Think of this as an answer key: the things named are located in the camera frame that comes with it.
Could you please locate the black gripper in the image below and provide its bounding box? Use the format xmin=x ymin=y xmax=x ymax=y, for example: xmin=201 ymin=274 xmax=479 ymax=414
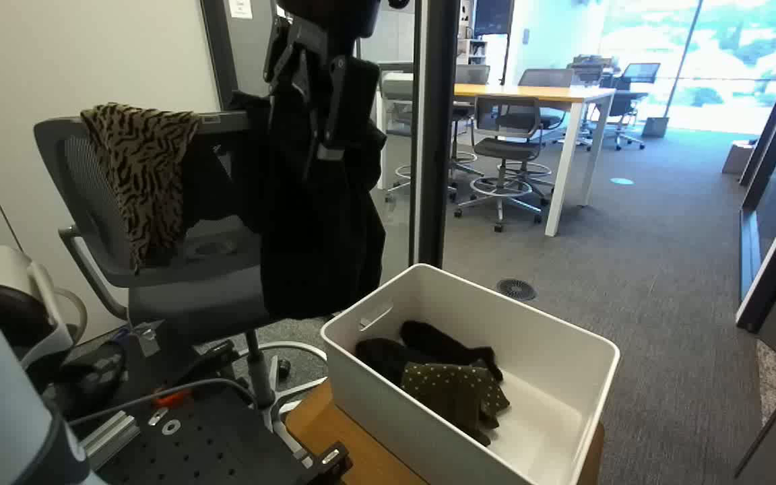
xmin=274 ymin=0 xmax=382 ymax=47

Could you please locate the black cloth garment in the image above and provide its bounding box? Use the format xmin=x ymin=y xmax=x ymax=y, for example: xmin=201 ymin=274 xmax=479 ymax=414
xmin=229 ymin=21 xmax=391 ymax=321

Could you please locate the leopard print cloth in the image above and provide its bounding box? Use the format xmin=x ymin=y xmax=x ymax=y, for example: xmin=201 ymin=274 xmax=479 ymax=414
xmin=77 ymin=103 xmax=201 ymax=267

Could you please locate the olive dotted cloth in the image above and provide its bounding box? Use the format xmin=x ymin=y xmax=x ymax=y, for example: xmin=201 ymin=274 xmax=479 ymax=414
xmin=398 ymin=359 xmax=511 ymax=448

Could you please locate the white plastic laundry basket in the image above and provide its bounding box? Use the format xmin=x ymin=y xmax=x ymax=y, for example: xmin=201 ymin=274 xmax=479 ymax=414
xmin=318 ymin=262 xmax=621 ymax=485

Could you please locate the wooden top white desk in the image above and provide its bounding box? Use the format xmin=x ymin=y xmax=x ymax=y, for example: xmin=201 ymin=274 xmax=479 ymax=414
xmin=452 ymin=80 xmax=617 ymax=241

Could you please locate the grey swivel stool chair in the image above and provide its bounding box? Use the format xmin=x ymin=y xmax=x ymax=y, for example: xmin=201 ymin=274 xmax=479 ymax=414
xmin=518 ymin=64 xmax=586 ymax=146
xmin=452 ymin=103 xmax=557 ymax=234

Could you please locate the grey office chair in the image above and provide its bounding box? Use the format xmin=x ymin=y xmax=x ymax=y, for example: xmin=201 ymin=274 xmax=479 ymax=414
xmin=33 ymin=106 xmax=328 ymax=433

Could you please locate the black computer monitor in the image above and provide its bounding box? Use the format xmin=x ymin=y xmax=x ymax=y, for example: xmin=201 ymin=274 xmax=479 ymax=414
xmin=620 ymin=60 xmax=666 ymax=90

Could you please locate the round floor outlet cover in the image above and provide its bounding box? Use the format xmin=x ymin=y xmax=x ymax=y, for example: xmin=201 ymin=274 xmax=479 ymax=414
xmin=496 ymin=278 xmax=539 ymax=305

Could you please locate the black folded garment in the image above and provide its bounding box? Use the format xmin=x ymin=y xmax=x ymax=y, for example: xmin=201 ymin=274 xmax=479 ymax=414
xmin=352 ymin=319 xmax=507 ymax=385

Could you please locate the aluminium extrusion bar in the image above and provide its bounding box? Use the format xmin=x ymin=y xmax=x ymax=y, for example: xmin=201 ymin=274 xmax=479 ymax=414
xmin=73 ymin=408 xmax=143 ymax=470

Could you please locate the black glass wall frame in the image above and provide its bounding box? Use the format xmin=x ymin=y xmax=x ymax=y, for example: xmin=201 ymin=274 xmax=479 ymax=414
xmin=410 ymin=0 xmax=464 ymax=269

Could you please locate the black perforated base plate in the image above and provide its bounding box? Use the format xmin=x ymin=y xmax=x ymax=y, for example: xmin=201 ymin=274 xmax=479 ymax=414
xmin=88 ymin=394 xmax=337 ymax=485

